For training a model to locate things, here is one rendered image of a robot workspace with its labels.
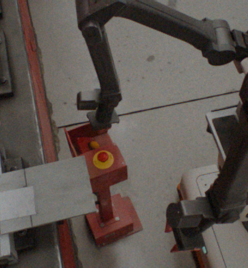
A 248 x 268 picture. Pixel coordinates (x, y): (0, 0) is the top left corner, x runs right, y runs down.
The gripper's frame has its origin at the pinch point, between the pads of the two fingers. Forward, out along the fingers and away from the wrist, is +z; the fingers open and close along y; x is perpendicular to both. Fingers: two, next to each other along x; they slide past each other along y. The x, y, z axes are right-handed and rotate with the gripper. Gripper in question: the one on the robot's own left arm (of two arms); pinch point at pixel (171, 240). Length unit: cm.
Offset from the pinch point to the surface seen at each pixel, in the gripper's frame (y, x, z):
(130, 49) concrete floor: -154, 66, 78
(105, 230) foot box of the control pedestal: -36, 26, 85
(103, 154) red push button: -39.7, -1.9, 21.9
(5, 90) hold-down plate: -68, -32, 26
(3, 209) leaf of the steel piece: -19.1, -38.1, 18.7
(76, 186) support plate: -21.0, -19.7, 9.6
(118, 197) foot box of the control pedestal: -51, 34, 81
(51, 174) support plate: -26.6, -25.4, 12.5
